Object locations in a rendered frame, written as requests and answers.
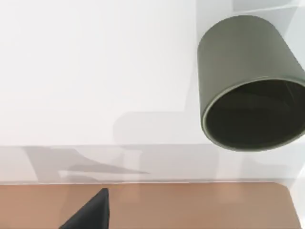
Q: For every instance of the brown coaster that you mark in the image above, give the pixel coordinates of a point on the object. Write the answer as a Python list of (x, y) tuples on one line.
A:
[(190, 205)]

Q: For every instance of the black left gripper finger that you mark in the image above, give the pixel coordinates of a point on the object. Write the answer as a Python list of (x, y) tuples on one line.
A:
[(94, 213)]

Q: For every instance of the dark green cup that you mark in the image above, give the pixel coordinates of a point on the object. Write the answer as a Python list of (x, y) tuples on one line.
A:
[(236, 59)]

